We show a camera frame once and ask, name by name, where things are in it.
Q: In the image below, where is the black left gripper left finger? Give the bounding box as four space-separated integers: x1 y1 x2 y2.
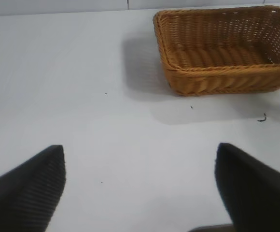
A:
0 145 67 232

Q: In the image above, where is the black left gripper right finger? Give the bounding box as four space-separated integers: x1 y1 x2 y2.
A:
214 142 280 232

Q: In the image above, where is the brown woven wicker basket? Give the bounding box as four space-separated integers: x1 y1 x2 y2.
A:
152 5 280 97

